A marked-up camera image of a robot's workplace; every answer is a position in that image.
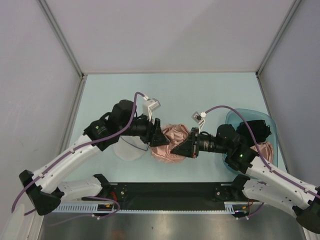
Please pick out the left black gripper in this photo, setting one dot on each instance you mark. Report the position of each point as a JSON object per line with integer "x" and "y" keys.
{"x": 153, "y": 135}

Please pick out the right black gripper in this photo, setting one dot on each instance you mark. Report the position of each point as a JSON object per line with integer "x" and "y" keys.
{"x": 188, "y": 148}

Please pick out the pink satin bra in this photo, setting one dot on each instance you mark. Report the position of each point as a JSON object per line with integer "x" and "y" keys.
{"x": 176, "y": 134}
{"x": 267, "y": 151}

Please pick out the white mesh laundry bag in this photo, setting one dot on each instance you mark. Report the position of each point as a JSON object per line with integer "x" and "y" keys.
{"x": 130, "y": 148}

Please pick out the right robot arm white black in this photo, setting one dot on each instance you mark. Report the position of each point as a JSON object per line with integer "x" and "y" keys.
{"x": 258, "y": 179}

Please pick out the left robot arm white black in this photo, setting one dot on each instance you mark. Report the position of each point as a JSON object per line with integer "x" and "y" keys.
{"x": 46, "y": 187}

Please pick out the black bra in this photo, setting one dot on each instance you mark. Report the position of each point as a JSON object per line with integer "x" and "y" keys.
{"x": 259, "y": 128}

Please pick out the teal plastic basin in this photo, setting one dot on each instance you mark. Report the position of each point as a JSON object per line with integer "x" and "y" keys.
{"x": 249, "y": 115}

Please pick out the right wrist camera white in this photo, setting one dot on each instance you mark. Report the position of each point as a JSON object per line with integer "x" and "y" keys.
{"x": 199, "y": 118}

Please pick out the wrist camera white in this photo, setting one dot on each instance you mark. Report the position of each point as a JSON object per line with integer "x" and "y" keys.
{"x": 149, "y": 106}
{"x": 199, "y": 118}

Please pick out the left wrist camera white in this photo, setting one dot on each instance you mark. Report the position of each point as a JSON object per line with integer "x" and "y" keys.
{"x": 149, "y": 106}

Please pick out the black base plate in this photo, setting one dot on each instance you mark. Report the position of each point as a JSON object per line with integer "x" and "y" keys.
{"x": 175, "y": 193}

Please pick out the white slotted cable duct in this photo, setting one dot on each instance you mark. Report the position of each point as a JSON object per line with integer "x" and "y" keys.
{"x": 108, "y": 207}

